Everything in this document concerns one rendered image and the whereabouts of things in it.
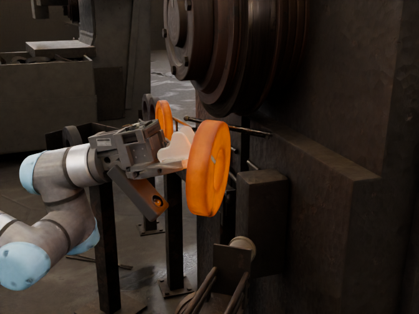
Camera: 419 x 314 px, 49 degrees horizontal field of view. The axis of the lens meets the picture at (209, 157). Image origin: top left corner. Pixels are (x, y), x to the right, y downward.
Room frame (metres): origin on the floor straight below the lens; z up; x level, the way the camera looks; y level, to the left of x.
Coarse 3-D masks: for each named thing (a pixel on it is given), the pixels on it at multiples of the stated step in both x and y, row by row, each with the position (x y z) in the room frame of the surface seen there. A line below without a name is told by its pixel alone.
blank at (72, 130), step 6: (66, 126) 1.53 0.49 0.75; (72, 126) 1.53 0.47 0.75; (66, 132) 1.52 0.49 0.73; (72, 132) 1.50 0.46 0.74; (78, 132) 1.50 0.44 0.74; (66, 138) 1.53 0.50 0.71; (72, 138) 1.48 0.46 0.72; (78, 138) 1.49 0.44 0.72; (66, 144) 1.55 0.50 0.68; (72, 144) 1.47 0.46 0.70; (78, 144) 1.47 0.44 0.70
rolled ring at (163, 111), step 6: (162, 102) 1.83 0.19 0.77; (156, 108) 1.91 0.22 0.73; (162, 108) 1.80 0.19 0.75; (168, 108) 1.80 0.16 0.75; (156, 114) 1.91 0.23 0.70; (162, 114) 1.80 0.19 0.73; (168, 114) 1.78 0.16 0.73; (162, 120) 1.91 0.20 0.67; (168, 120) 1.77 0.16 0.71; (162, 126) 1.90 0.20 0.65; (168, 126) 1.76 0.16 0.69; (168, 132) 1.76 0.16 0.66; (168, 138) 1.77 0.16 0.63
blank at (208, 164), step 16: (208, 128) 0.68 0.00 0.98; (224, 128) 0.72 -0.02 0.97; (192, 144) 0.65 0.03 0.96; (208, 144) 0.65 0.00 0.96; (224, 144) 0.72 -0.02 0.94; (192, 160) 0.64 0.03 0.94; (208, 160) 0.63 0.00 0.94; (224, 160) 0.73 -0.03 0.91; (192, 176) 0.63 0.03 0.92; (208, 176) 0.63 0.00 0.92; (224, 176) 0.73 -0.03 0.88; (192, 192) 0.63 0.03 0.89; (208, 192) 0.64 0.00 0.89; (192, 208) 0.64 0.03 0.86; (208, 208) 0.64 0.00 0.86
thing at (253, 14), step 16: (256, 0) 0.95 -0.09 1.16; (272, 0) 0.96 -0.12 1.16; (256, 16) 0.95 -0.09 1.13; (272, 16) 0.96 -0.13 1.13; (256, 32) 0.95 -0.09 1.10; (272, 32) 0.96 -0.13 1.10; (240, 48) 0.97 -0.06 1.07; (256, 48) 0.95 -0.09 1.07; (272, 48) 0.96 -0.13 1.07; (240, 64) 0.97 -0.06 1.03; (256, 64) 0.96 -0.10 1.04; (240, 80) 0.97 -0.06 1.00; (256, 80) 0.98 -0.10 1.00; (240, 96) 0.99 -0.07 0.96; (256, 96) 1.02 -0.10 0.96; (208, 112) 1.17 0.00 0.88; (224, 112) 1.06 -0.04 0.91
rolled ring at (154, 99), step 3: (150, 99) 2.05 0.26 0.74; (153, 99) 2.00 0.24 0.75; (156, 99) 2.00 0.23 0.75; (159, 99) 2.00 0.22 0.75; (150, 102) 2.05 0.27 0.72; (153, 102) 1.99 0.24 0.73; (156, 102) 1.98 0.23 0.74; (150, 105) 2.06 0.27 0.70; (153, 105) 1.99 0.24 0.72; (150, 108) 2.07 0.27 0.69; (153, 108) 2.08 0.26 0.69; (150, 111) 2.08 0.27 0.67; (153, 111) 2.08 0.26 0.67; (150, 114) 2.08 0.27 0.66; (153, 114) 2.08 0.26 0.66; (150, 117) 2.08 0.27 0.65; (153, 117) 2.08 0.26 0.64
